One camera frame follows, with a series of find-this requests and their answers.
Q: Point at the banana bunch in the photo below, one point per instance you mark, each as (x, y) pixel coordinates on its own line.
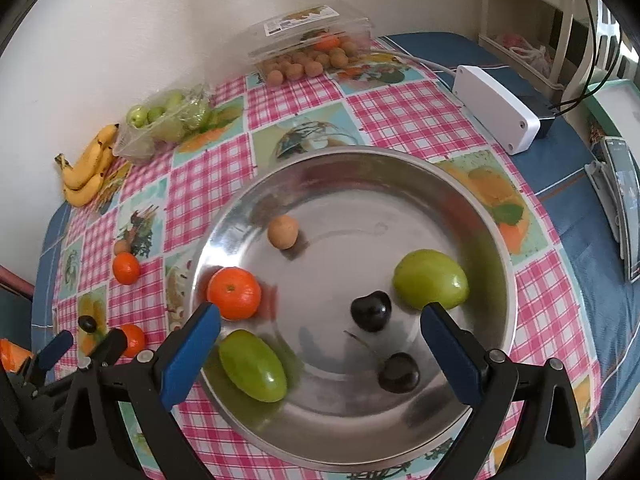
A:
(83, 180)

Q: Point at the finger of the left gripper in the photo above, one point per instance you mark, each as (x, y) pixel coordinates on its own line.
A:
(35, 369)
(107, 352)

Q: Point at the large orange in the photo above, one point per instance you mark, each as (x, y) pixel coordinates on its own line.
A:
(135, 340)

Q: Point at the small mandarin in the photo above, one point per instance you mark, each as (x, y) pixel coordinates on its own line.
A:
(235, 292)

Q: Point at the blue table cover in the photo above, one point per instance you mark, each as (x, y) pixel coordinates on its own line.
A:
(553, 169)

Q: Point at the white power adapter box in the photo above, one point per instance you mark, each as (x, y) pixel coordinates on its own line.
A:
(508, 119)

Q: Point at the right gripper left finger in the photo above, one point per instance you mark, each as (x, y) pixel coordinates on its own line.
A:
(93, 442)

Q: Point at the silver metal plate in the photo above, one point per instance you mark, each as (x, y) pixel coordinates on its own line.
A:
(359, 211)

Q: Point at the checkered fruit tablecloth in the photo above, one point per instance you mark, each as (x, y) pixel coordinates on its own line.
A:
(161, 207)

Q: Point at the dark cherry pair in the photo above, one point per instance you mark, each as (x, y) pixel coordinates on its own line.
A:
(396, 370)

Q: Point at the bag of green apples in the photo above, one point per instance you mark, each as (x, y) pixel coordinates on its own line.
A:
(163, 119)

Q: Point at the dark plum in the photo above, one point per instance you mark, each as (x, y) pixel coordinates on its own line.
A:
(88, 323)

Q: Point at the white shelf unit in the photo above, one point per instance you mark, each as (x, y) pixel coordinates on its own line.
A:
(559, 46)

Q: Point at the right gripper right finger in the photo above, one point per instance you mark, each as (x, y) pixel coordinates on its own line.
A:
(547, 442)

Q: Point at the clear box of longans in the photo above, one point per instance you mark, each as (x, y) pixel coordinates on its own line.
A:
(307, 43)

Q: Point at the green mango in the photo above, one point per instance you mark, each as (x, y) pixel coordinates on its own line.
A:
(253, 367)
(425, 276)

